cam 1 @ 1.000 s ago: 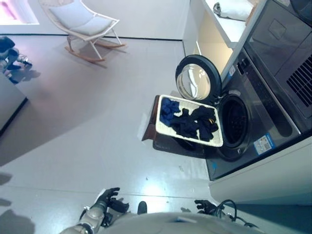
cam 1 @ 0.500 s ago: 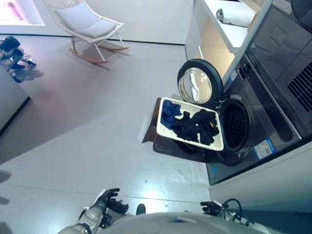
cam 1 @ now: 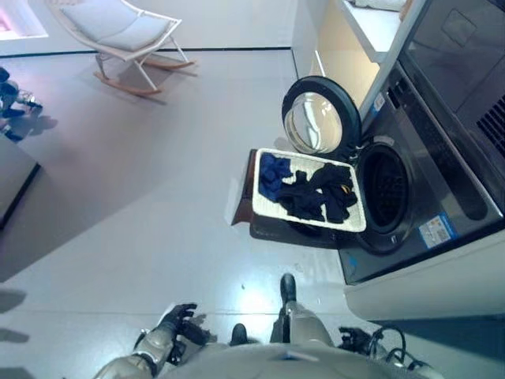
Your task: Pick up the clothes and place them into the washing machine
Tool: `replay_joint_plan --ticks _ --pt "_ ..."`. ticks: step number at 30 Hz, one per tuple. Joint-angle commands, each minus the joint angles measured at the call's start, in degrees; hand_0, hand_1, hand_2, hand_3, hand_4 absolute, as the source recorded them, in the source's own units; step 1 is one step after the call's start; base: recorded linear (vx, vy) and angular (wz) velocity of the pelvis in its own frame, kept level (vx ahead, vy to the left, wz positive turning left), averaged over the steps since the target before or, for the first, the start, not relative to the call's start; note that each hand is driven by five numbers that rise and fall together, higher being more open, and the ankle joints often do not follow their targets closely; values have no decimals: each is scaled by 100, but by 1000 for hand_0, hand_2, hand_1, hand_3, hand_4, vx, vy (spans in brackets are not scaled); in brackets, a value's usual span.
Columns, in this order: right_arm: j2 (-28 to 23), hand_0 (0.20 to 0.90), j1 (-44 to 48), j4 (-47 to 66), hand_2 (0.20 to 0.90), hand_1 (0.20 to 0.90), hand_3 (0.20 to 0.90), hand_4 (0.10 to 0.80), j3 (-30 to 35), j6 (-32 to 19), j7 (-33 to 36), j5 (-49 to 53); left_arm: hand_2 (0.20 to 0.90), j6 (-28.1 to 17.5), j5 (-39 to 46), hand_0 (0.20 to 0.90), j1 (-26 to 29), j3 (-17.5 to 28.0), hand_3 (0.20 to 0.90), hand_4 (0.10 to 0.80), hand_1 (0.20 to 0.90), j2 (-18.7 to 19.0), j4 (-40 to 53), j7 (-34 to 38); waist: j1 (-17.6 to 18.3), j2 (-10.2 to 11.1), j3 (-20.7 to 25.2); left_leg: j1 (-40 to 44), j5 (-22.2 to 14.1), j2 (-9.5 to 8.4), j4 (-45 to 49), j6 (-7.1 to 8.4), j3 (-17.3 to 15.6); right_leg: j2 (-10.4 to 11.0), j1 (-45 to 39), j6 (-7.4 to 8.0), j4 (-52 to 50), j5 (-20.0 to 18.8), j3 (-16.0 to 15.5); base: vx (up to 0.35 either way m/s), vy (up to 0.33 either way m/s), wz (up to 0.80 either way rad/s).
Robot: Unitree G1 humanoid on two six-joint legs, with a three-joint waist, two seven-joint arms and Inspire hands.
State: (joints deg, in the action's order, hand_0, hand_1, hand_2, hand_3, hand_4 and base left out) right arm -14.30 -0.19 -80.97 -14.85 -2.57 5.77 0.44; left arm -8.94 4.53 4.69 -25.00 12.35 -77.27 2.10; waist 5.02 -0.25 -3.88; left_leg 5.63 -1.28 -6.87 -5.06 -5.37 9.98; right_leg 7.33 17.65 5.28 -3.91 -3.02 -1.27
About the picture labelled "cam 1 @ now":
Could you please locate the grey robot torso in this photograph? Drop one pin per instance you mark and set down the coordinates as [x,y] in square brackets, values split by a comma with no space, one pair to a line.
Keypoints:
[276,363]

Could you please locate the black garment with yellow logo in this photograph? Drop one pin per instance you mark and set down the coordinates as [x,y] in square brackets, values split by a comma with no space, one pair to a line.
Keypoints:
[335,185]

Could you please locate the light grey chair cushion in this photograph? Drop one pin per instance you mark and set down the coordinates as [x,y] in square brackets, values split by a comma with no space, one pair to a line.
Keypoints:
[114,23]

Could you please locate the small blue tape sticker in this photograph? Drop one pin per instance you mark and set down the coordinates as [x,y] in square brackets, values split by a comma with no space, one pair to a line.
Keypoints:
[352,263]

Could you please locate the plain black garment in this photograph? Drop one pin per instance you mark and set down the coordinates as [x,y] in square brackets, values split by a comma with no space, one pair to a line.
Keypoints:
[301,201]

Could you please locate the white shelf cabinet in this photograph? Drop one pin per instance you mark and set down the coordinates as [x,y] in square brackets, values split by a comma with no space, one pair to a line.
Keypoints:
[367,27]

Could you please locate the white appliance plinth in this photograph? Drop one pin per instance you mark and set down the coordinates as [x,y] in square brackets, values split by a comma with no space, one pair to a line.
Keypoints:
[414,288]

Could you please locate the silver right robot leg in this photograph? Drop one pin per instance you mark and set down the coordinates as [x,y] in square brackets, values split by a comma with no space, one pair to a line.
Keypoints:
[304,327]

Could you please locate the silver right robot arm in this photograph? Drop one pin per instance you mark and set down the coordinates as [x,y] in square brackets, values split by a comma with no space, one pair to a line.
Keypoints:
[414,369]

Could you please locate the grey partition wall panel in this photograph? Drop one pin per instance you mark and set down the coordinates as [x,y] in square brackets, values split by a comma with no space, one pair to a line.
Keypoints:
[12,177]

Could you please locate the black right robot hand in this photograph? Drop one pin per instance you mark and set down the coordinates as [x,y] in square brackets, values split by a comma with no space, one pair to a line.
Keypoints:
[355,338]

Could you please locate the dark grey washing machine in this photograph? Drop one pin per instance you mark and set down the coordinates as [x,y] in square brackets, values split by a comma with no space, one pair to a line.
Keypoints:
[434,189]

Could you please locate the black glass stacked appliance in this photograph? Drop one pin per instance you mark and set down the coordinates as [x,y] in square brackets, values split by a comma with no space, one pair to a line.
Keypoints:
[453,55]

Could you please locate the dark brown stool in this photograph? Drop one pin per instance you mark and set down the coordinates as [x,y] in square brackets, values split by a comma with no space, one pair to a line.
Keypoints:
[242,197]

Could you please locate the white rocking chair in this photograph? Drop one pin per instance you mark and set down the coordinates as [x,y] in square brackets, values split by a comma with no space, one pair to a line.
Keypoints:
[130,51]

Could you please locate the white wicker laundry basket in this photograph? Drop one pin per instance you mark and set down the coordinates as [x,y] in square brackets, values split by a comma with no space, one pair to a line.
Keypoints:
[268,209]

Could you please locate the idle humanoid robot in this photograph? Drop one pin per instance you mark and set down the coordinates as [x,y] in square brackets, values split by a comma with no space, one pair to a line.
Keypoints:
[12,98]

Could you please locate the round glass washing machine door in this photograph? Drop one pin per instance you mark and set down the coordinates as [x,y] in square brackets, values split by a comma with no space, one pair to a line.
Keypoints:
[311,114]

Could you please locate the blue garment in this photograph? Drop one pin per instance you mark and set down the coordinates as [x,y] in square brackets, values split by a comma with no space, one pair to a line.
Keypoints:
[272,175]

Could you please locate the small blue rectangular sticker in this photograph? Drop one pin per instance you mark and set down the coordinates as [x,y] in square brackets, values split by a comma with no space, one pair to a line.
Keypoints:
[378,106]

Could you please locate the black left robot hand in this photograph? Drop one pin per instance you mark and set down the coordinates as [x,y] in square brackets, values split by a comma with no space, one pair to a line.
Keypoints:
[191,333]

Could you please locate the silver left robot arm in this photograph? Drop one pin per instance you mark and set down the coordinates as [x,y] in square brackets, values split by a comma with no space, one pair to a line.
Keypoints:
[154,347]

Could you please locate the blue white energy label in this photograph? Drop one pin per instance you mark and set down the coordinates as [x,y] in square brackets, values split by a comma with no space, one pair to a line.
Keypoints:
[438,231]

